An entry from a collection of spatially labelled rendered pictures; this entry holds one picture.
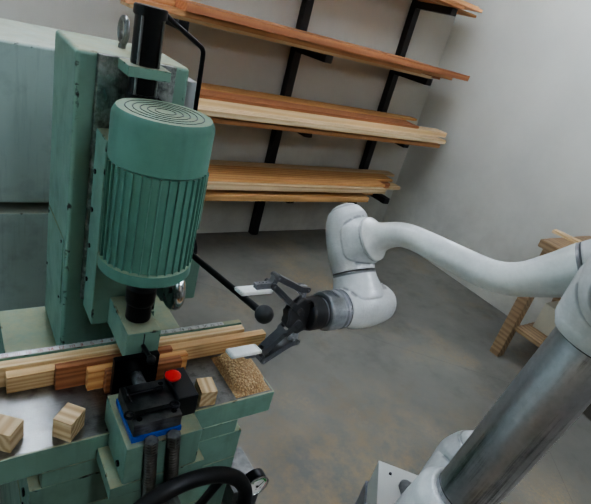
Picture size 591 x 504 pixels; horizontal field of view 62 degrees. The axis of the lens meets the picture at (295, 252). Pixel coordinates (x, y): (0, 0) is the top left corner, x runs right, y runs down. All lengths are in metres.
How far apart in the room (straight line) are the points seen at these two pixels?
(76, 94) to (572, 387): 0.97
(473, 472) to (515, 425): 0.12
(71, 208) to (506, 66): 3.73
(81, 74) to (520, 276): 0.89
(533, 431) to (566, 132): 3.32
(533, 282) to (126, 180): 0.73
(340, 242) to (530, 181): 3.10
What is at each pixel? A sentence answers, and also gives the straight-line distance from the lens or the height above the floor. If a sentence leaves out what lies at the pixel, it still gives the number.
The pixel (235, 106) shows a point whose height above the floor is 1.10.
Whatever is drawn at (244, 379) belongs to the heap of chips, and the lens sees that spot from 1.14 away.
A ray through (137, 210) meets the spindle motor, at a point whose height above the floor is 1.32.
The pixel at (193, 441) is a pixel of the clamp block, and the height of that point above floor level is 0.93.
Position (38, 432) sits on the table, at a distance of 1.04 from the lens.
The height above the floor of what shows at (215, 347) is 0.92.
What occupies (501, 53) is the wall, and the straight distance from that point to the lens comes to 4.42.
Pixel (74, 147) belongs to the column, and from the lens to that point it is 1.08.
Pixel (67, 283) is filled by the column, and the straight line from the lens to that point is 1.21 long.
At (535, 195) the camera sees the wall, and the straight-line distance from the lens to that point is 4.09.
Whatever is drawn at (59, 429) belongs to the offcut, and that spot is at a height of 0.92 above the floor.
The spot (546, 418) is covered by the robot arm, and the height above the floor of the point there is 1.24.
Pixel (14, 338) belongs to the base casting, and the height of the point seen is 0.80.
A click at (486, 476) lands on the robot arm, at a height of 1.09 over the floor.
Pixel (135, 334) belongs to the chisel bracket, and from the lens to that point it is 1.04.
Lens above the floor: 1.67
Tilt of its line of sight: 25 degrees down
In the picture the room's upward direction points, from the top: 16 degrees clockwise
